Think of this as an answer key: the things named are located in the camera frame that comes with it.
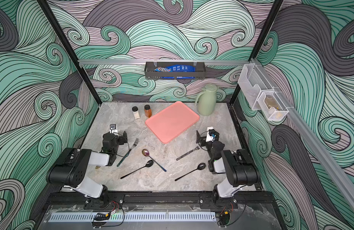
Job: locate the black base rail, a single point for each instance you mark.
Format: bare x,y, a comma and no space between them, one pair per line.
204,200

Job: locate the small clear bin with contents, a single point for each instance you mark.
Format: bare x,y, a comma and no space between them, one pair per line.
272,107

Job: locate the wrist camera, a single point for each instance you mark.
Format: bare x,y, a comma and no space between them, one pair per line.
113,129
212,135

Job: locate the aluminium wall rail back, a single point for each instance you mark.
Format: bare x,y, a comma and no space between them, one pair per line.
124,61

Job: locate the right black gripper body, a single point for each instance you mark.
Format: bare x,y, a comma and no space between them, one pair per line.
201,139

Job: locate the green handled fork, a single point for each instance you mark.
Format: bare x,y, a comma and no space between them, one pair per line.
127,154

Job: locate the aluminium wall rail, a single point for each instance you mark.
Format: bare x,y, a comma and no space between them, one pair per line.
335,172
124,61

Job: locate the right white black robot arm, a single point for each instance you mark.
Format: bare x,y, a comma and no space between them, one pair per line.
238,167

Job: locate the sage green thermos jug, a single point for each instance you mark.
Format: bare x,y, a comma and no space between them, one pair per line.
205,100

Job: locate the orange spice jar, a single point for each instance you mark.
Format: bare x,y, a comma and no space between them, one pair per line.
147,111

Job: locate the aluminium wall rail right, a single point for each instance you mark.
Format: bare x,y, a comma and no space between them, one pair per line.
335,172

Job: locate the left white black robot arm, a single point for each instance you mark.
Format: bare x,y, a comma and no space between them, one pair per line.
69,170

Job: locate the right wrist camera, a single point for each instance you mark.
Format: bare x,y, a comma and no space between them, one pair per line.
212,135

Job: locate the white spice jar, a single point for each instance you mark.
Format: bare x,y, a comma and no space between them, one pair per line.
135,111

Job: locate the dark metal wall shelf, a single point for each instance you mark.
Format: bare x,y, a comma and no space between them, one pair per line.
199,74

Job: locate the black spoon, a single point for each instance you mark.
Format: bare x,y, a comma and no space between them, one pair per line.
200,167
147,165

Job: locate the clear plastic wall bin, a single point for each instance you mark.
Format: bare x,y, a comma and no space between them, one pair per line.
253,83

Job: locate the white perforated cable duct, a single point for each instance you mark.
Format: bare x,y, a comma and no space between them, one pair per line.
136,217

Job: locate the blue snack packet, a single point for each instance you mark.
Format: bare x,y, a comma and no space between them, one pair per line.
176,68

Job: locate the grey handled fork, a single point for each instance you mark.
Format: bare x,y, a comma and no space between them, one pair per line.
189,152

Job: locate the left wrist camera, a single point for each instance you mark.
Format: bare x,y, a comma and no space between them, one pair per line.
113,129

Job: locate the pink plastic tray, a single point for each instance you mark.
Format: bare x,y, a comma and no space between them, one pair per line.
172,121

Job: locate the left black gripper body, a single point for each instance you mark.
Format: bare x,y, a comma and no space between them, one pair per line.
121,138

